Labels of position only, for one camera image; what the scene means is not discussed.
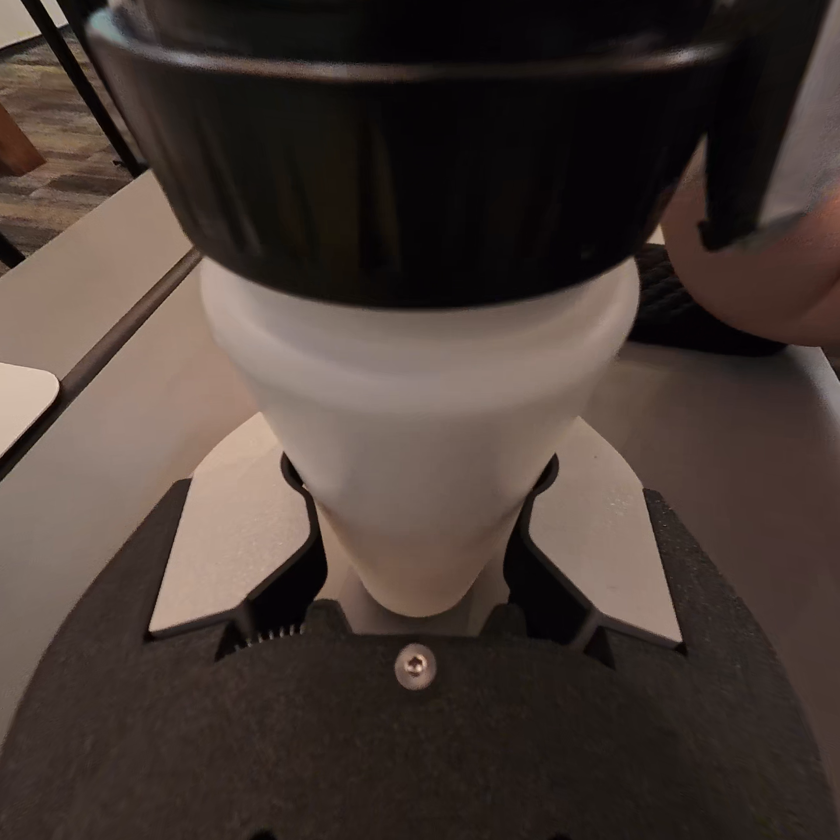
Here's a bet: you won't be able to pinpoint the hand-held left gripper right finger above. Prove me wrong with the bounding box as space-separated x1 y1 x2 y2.
504 419 685 652

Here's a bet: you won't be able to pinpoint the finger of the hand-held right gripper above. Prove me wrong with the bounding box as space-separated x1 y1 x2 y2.
696 0 840 255

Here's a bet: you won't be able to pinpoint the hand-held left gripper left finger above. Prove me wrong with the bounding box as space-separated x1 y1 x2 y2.
147 413 329 643

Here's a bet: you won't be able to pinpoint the white plastic bottle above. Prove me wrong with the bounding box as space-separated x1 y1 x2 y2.
199 252 642 619

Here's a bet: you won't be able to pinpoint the black bottle lid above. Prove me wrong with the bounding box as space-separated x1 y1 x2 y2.
85 0 752 309

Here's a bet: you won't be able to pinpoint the person's right forearm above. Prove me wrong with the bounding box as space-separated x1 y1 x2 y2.
658 154 840 347

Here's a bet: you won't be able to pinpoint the black textured mat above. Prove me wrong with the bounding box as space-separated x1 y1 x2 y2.
626 243 809 358

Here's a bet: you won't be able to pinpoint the white board stand base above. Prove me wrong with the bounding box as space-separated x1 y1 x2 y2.
0 360 61 462

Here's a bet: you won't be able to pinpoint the brown wooden leg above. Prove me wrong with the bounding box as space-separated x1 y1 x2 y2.
0 104 48 177

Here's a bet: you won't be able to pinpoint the black metal frame legs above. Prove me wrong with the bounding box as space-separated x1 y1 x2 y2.
18 0 151 179

